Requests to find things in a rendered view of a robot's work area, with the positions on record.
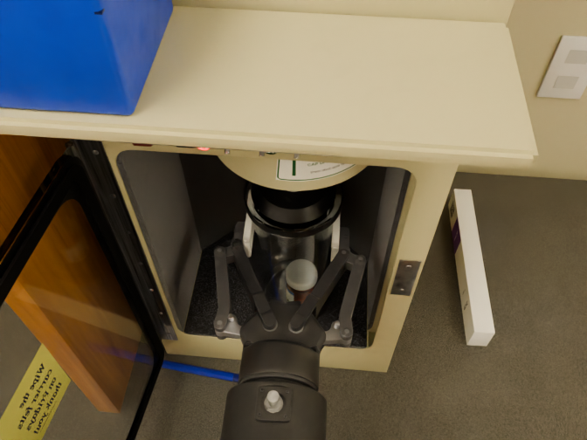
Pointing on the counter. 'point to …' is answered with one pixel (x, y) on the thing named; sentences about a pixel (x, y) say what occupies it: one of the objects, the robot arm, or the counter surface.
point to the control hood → (321, 90)
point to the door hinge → (123, 229)
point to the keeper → (405, 277)
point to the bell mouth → (291, 172)
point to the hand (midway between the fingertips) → (293, 219)
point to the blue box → (79, 53)
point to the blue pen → (200, 371)
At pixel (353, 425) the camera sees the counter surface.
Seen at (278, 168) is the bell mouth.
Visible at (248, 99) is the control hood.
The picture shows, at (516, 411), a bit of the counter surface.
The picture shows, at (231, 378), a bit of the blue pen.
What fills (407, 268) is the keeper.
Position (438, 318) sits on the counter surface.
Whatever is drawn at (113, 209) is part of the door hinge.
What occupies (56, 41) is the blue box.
